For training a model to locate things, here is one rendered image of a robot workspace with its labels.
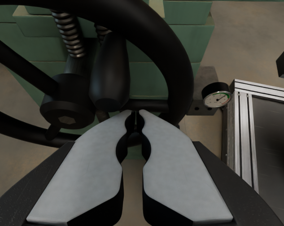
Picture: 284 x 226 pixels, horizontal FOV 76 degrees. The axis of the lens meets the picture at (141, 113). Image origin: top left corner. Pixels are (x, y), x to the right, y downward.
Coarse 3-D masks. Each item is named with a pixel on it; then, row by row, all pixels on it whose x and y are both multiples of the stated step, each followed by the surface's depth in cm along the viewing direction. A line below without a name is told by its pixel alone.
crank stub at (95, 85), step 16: (112, 32) 13; (112, 48) 11; (96, 64) 11; (112, 64) 11; (128, 64) 12; (96, 80) 10; (112, 80) 10; (128, 80) 11; (96, 96) 10; (112, 96) 10; (128, 96) 11
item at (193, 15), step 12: (168, 0) 29; (180, 0) 29; (192, 0) 29; (0, 12) 30; (12, 12) 30; (168, 12) 30; (180, 12) 30; (192, 12) 30; (204, 12) 30; (192, 24) 32; (204, 24) 32
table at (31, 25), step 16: (160, 0) 23; (208, 0) 29; (224, 0) 29; (240, 0) 29; (256, 0) 29; (272, 0) 29; (16, 16) 21; (32, 16) 21; (48, 16) 21; (32, 32) 23; (48, 32) 23
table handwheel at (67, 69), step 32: (0, 0) 11; (32, 0) 11; (64, 0) 11; (96, 0) 11; (128, 0) 11; (128, 32) 12; (160, 32) 13; (160, 64) 15; (64, 96) 19; (192, 96) 20; (0, 128) 26; (32, 128) 29; (64, 128) 23
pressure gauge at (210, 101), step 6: (210, 84) 40; (216, 84) 40; (222, 84) 40; (204, 90) 41; (210, 90) 40; (216, 90) 39; (222, 90) 39; (228, 90) 39; (204, 96) 41; (210, 96) 40; (216, 96) 40; (222, 96) 40; (228, 96) 40; (204, 102) 42; (210, 102) 42; (216, 102) 42; (222, 102) 42; (228, 102) 42
